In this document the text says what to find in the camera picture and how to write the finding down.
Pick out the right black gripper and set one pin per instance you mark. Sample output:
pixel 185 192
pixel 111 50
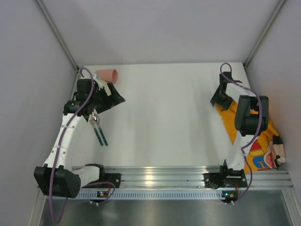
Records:
pixel 221 99

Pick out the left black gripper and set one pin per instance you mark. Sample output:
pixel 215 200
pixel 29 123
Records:
pixel 109 99

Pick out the pink plastic cup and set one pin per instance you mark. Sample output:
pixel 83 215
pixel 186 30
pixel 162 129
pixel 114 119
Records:
pixel 108 75

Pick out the orange Mickey Mouse placemat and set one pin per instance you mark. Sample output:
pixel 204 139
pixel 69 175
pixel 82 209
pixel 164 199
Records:
pixel 266 152

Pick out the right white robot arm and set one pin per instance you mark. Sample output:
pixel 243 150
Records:
pixel 243 117

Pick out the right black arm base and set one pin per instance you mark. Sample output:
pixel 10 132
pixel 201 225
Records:
pixel 225 178

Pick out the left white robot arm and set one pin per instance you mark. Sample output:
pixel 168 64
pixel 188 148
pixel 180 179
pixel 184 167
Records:
pixel 69 165

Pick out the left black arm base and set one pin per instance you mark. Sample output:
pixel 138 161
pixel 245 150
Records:
pixel 114 178

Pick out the spoon with green handle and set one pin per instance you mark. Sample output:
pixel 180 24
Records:
pixel 95 117

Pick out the fork with green handle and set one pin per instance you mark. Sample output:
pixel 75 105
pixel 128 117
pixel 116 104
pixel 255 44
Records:
pixel 92 122

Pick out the aluminium mounting rail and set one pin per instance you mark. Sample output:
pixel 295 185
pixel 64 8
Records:
pixel 153 178

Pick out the perforated metal cable tray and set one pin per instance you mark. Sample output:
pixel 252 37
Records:
pixel 157 195

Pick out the right aluminium corner post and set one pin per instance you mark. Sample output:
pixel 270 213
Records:
pixel 265 31

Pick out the aluminium corner post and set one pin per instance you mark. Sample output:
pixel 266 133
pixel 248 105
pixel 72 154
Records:
pixel 265 31
pixel 49 20

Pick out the left aluminium corner post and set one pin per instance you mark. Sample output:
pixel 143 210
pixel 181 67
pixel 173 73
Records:
pixel 49 20

